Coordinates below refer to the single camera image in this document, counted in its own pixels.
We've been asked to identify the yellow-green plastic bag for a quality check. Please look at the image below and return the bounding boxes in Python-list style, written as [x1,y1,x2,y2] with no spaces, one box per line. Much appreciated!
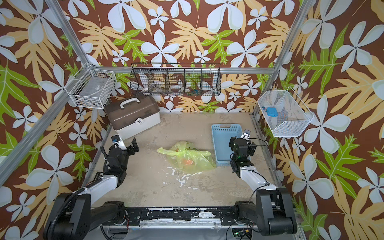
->
[157,141,217,174]

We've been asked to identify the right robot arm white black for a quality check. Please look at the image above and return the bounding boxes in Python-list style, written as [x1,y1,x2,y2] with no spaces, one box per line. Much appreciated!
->
[229,137,298,236]

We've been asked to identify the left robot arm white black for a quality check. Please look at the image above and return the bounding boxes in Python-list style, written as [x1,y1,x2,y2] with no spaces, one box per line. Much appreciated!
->
[43,135,140,240]

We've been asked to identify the light blue plastic basket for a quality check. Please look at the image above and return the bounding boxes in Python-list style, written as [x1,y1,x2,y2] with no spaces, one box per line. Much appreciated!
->
[211,124,243,167]

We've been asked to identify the brown lidded storage box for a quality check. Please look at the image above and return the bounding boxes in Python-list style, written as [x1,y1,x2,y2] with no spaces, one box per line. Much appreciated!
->
[105,93,161,140]

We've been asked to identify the blue object in mesh basket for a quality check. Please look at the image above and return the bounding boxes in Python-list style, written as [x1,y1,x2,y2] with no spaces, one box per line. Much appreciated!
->
[267,107,279,117]

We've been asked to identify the white mesh basket right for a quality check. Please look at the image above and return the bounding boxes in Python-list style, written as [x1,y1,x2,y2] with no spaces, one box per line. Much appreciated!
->
[258,88,315,138]

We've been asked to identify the small circuit board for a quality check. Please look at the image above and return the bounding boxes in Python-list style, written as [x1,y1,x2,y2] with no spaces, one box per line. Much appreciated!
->
[231,228,253,240]

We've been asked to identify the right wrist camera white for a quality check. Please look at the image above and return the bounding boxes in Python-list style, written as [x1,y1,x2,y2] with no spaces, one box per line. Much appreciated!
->
[241,130,251,140]

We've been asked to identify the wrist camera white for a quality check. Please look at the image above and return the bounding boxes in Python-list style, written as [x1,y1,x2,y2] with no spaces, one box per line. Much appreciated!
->
[241,130,251,140]
[110,135,127,151]

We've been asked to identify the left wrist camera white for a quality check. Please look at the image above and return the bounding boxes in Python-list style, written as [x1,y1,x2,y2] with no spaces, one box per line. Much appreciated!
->
[110,135,127,151]

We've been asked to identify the white wire basket left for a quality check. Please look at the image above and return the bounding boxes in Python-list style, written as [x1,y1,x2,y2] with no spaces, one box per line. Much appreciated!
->
[65,64,117,109]

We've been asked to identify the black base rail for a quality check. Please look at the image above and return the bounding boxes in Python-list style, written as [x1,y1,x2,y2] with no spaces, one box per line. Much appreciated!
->
[103,206,251,227]

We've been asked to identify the black wire basket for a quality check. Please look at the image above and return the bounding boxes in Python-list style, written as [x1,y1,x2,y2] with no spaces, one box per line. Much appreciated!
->
[128,63,222,96]

